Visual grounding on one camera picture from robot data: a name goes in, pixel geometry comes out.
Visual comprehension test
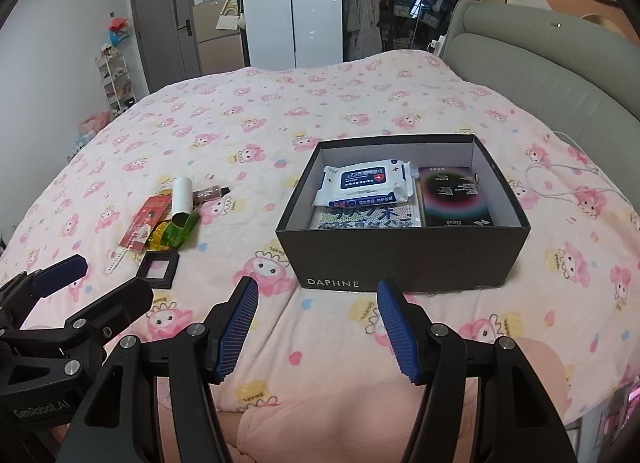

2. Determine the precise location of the blue patterned packet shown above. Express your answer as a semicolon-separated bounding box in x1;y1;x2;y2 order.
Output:
308;202;423;230

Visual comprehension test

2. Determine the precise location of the white handbag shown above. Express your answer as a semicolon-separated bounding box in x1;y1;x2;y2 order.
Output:
216;8;243;31

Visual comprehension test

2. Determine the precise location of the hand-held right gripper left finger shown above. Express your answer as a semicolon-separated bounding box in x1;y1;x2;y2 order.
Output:
65;275;259;463

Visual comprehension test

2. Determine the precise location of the brown snack bar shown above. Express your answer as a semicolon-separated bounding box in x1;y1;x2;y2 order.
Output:
192;184;231;204

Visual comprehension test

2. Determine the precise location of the glass display cabinet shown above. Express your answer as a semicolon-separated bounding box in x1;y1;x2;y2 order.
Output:
340;0;473;61

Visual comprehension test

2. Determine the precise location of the white charging cable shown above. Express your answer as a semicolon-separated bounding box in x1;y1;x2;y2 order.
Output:
525;130;626;204

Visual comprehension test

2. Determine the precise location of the grey door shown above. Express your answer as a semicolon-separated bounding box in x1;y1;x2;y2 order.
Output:
129;0;196;94

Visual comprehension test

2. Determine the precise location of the white wet wipes pack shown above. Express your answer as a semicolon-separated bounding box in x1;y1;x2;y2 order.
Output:
312;159;418;207

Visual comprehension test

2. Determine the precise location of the red card packet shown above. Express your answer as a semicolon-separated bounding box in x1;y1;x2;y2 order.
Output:
119;196;168;250

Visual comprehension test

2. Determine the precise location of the white glossy wardrobe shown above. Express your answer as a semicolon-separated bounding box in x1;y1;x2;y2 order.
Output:
239;0;346;69

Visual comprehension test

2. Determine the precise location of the white tube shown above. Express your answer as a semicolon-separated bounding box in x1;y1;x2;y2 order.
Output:
171;177;193;226

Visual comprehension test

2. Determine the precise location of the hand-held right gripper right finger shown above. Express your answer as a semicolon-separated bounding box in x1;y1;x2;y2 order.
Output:
376;278;573;463

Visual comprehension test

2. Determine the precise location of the white shelf rack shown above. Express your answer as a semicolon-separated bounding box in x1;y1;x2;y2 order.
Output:
95;46;137;114

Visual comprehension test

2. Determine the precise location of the black product box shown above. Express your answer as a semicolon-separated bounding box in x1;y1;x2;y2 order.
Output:
417;166;496;228

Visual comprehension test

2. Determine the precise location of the pink bag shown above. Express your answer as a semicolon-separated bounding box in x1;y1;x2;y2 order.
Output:
75;110;111;149

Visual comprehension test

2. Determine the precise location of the green packet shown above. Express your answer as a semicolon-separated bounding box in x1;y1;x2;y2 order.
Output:
165;210;201;246

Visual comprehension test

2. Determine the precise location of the grey-green padded headboard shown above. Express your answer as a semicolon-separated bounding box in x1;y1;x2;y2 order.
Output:
442;0;640;179

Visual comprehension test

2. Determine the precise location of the pink printed blanket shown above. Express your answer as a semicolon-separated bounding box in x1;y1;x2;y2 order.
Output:
0;48;640;424

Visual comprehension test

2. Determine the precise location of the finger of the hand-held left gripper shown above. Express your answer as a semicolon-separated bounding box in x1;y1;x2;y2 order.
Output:
20;277;154;360
0;254;89;331

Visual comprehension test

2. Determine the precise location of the black square frame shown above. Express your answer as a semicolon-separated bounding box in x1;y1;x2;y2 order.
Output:
136;251;180;289

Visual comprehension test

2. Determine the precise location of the tan cardboard box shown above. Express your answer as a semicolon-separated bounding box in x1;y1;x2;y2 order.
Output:
192;0;248;76

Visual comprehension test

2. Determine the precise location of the black cardboard shoe box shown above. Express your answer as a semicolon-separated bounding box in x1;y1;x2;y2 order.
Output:
275;133;531;294

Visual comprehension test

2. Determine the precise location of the white smart watch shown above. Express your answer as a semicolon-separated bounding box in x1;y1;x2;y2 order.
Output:
104;243;138;275

